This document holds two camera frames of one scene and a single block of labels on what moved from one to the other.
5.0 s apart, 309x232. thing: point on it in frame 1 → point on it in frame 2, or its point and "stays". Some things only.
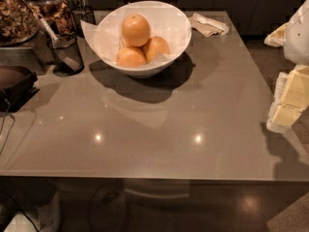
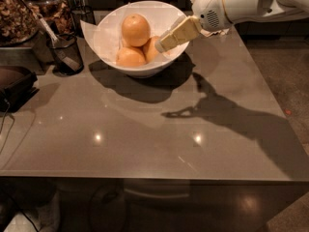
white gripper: x=297 y=36 → x=209 y=6
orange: x=135 y=30 stays
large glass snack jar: x=17 y=23 stays
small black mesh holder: x=83 y=13 stays
